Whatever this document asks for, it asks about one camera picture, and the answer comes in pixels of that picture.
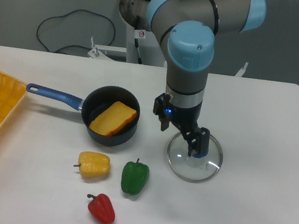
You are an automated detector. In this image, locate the black cable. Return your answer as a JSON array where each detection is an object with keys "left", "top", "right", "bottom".
[{"left": 34, "top": 2, "right": 119, "bottom": 63}]

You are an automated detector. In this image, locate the green bell pepper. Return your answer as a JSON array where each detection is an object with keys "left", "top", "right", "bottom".
[{"left": 121, "top": 159, "right": 150, "bottom": 195}]

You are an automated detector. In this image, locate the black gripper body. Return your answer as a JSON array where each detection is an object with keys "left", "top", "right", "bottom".
[{"left": 153, "top": 93, "right": 202, "bottom": 139}]

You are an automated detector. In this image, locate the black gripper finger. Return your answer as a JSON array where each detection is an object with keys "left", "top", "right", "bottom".
[
  {"left": 182, "top": 130, "right": 199, "bottom": 157},
  {"left": 196, "top": 127, "right": 210, "bottom": 156}
]

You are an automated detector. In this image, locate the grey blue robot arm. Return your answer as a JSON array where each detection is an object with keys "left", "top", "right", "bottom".
[{"left": 142, "top": 0, "right": 266, "bottom": 158}]

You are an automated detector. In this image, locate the yellow bread slice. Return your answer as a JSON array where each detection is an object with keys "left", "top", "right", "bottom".
[{"left": 89, "top": 101, "right": 138, "bottom": 136}]

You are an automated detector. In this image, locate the yellow bell pepper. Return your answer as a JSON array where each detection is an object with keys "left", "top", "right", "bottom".
[{"left": 74, "top": 151, "right": 111, "bottom": 178}]

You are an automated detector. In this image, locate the red bell pepper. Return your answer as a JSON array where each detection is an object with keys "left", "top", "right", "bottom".
[{"left": 87, "top": 193, "right": 116, "bottom": 224}]

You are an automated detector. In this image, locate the black pot blue handle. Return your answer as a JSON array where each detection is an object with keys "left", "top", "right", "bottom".
[{"left": 26, "top": 83, "right": 140, "bottom": 147}]

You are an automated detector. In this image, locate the glass pot lid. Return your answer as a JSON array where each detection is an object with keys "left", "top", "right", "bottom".
[{"left": 167, "top": 133, "right": 223, "bottom": 183}]

